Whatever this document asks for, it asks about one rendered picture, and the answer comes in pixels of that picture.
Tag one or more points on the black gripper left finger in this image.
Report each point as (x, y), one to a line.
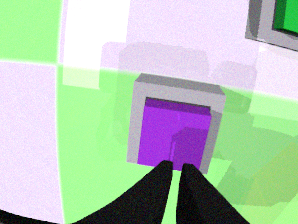
(142, 203)

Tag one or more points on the green button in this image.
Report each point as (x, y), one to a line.
(273, 22)

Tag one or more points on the purple button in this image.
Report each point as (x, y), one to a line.
(174, 119)

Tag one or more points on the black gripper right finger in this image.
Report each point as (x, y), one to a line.
(198, 202)

